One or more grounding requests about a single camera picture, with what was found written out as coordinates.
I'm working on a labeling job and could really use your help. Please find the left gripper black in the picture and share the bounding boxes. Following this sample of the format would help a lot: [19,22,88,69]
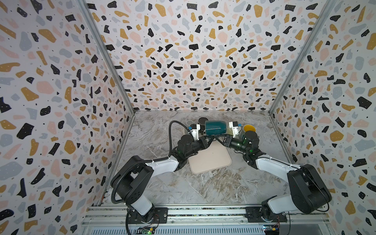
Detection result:
[184,136,215,160]

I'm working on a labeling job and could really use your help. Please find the dark teal mug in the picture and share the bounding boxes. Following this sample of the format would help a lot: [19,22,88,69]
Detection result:
[205,120,227,136]

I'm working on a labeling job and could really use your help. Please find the black mug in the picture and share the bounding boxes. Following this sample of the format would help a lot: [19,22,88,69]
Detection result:
[198,117,208,126]

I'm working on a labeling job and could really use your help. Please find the blue butterfly mug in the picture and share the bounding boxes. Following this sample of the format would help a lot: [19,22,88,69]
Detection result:
[240,124,256,138]

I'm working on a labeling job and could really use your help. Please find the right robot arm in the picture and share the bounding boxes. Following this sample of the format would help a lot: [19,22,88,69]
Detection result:
[214,131,332,219]

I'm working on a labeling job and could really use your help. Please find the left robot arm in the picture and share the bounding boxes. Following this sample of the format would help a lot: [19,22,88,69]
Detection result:
[111,134,214,217]

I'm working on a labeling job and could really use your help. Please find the beige rectangular tray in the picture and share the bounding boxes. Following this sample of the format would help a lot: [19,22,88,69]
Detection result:
[188,140,232,174]

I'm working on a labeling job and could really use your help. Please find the right corner aluminium profile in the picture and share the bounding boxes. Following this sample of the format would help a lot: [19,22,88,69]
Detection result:
[268,0,336,116]

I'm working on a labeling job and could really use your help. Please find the corner aluminium profile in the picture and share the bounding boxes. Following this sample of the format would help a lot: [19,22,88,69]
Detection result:
[76,0,135,116]
[268,0,336,116]

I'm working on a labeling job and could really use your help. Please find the left corner aluminium profile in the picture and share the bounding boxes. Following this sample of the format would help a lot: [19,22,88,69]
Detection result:
[76,0,135,116]

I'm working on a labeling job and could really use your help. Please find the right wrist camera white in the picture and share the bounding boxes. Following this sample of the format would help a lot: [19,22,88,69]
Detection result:
[229,121,242,139]

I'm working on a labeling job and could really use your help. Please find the black corrugated cable conduit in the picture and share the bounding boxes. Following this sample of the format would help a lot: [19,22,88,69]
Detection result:
[110,120,190,205]

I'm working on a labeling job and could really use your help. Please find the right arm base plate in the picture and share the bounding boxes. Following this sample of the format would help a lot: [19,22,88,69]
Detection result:
[244,206,288,223]

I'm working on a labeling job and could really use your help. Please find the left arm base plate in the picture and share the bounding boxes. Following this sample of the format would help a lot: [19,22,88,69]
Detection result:
[127,207,168,224]

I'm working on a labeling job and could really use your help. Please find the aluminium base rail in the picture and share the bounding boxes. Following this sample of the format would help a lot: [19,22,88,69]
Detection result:
[79,204,335,235]

